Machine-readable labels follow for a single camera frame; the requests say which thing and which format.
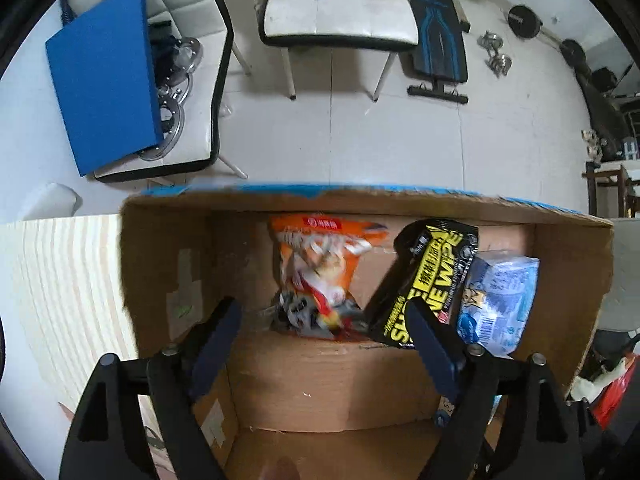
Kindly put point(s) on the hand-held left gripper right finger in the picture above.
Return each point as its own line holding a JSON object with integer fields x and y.
{"x": 430, "y": 350}

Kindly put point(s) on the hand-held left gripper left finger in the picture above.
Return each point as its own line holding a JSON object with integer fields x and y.
{"x": 216, "y": 345}

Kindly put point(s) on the black yellow wipes pack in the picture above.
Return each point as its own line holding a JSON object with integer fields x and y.
{"x": 425, "y": 280}

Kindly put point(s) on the light blue tissue pack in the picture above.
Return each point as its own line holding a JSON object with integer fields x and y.
{"x": 500, "y": 300}

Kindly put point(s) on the cardboard box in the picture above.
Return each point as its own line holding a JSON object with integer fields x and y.
{"x": 350, "y": 385}

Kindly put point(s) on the orange snack bag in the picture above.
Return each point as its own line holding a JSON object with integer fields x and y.
{"x": 320, "y": 265}

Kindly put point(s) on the red white bag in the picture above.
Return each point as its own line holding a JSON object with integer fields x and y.
{"x": 607, "y": 390}

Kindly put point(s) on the wooden rack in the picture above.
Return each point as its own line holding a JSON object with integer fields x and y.
{"x": 607, "y": 185}

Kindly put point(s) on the chrome weight plates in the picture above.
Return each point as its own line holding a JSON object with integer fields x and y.
{"x": 176, "y": 85}

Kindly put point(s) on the white padded chair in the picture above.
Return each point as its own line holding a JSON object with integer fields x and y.
{"x": 340, "y": 10}
{"x": 180, "y": 60}

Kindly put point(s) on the blue board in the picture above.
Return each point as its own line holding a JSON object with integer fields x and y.
{"x": 102, "y": 80}

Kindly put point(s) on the chrome dumbbell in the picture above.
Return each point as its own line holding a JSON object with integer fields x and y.
{"x": 495, "y": 55}

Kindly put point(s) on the black blue workout bench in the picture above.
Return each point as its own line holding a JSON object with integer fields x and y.
{"x": 440, "y": 35}

